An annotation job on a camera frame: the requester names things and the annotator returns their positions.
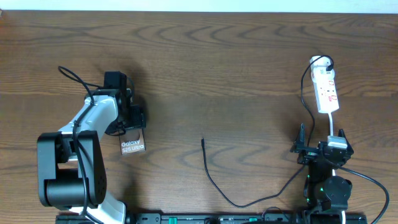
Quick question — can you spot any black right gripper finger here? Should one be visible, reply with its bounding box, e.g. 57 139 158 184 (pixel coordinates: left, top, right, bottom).
294 123 305 146
338 129 351 148

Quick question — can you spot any black USB charging cable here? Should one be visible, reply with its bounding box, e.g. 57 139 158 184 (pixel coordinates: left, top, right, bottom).
201 55 335 208

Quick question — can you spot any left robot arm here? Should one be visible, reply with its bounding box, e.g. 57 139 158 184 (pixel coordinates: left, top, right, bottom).
37 88 142 223

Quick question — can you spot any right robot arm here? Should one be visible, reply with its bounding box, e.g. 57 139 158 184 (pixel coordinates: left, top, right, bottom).
290 124 354 223

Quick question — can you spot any white power strip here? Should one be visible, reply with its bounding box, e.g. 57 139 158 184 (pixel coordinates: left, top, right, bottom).
311 67 339 114

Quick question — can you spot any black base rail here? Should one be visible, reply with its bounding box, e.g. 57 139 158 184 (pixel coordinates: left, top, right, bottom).
55 213 368 224

